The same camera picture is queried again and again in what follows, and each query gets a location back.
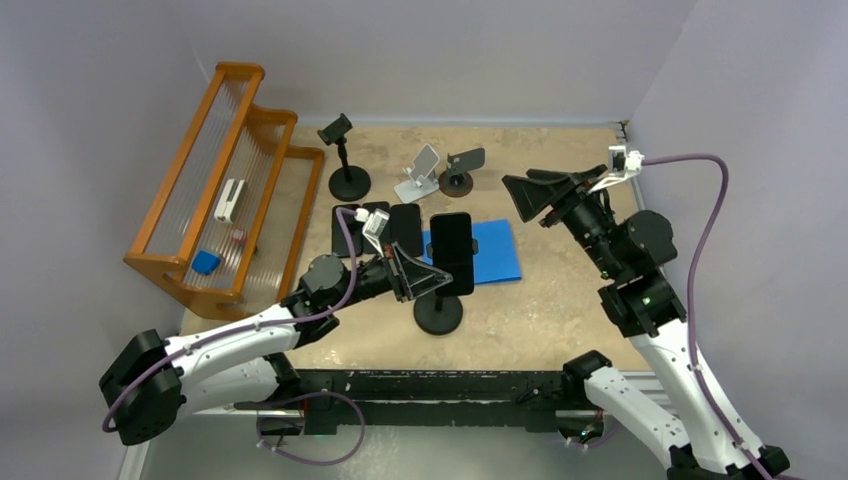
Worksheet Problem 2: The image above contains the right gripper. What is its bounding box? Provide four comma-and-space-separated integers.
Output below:
501, 164, 624, 278

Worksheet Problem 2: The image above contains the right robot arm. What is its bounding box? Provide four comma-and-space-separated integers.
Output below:
503, 166, 790, 479

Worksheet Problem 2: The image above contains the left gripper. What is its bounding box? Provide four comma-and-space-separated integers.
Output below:
328, 237, 451, 311

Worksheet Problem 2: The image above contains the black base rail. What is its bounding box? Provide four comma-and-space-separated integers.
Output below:
234, 369, 616, 439

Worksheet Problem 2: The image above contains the blue mat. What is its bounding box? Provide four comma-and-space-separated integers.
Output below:
422, 218, 521, 286

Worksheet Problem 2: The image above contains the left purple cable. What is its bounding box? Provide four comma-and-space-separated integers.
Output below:
101, 207, 362, 435

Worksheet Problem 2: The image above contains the tall black phone stand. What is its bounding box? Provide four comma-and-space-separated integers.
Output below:
413, 238, 478, 336

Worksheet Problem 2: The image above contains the small pink-capped bottle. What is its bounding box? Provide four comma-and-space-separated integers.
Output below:
229, 228, 247, 245

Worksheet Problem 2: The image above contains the black smartphone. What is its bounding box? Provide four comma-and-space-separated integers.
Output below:
362, 201, 390, 256

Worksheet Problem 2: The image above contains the black round-base phone stand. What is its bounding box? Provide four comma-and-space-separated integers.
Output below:
317, 113, 371, 202

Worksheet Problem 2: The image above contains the black phone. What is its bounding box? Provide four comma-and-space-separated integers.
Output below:
430, 212, 475, 297
330, 203, 364, 260
389, 203, 423, 257

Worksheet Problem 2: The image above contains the white rectangular device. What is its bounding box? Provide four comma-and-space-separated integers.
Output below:
213, 178, 247, 224

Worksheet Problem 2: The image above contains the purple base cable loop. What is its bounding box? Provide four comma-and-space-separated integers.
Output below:
255, 390, 367, 466

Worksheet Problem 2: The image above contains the white phone stand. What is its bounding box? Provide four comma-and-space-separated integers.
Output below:
394, 143, 441, 204

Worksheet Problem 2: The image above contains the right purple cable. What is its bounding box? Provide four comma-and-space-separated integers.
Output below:
642, 153, 776, 480

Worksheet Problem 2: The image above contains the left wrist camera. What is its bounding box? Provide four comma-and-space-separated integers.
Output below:
354, 207, 390, 257

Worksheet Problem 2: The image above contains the blue small block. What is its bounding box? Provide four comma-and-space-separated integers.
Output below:
191, 250, 222, 276

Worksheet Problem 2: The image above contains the orange wooden rack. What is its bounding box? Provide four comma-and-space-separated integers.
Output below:
124, 62, 325, 321

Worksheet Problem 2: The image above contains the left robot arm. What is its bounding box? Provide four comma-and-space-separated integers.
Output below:
98, 243, 455, 446

